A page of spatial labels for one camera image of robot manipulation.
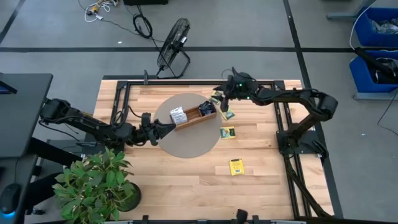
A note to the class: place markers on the person's leg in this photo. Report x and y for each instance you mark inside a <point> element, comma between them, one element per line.
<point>43,189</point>

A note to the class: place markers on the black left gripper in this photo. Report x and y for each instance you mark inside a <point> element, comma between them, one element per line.
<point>150,132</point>

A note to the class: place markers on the black bar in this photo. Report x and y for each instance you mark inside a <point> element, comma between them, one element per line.
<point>370,60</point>

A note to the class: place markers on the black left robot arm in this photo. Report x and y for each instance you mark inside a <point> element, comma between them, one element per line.
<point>87,123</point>

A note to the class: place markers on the dark blue blackcurrant tea bag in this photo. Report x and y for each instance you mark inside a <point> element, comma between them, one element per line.
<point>202,107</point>
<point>210,109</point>

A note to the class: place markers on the black desk monitor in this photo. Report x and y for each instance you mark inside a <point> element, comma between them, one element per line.
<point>6,87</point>

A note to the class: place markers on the round grey table mat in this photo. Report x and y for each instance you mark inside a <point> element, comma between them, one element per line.
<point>186,143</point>

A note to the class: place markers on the green leafy plant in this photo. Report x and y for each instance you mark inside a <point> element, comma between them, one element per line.
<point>93,183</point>

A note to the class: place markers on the green yellow lemon tea bag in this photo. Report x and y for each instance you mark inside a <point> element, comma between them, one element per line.
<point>228,132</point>
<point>229,115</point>
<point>214,100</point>

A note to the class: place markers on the white orange Tazo tea bag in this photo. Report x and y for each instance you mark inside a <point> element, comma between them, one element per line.
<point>174,109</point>
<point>180,118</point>

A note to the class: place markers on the wooden tea organizer box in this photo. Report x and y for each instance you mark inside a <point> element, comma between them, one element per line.
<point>194,123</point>

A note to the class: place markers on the black computer mouse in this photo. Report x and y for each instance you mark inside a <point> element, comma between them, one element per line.
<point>10,196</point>

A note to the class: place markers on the plain yellow tea bag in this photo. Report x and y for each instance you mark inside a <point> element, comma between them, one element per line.
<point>236,167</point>

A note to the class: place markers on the black plant pot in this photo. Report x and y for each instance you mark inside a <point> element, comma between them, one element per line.
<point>136,199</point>

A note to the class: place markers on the black floor fan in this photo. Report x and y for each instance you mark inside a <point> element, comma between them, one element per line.
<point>174,37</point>

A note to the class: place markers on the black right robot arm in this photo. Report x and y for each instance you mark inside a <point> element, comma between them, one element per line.
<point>289,95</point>

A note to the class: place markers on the blue storage bin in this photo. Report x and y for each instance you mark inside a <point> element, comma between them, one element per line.
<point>363,31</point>
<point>360,77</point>

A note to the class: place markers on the grey metal stand base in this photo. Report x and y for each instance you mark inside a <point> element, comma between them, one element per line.
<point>342,16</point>

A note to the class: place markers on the black equipment case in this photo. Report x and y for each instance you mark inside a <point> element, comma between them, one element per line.
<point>146,2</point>

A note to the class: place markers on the black desk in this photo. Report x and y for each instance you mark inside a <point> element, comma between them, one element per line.
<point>21,115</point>
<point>18,168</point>

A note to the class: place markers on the black table clamp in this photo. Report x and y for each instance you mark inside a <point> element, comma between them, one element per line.
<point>255,219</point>
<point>145,219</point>

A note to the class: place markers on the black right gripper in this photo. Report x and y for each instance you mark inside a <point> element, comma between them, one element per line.
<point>233,88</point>

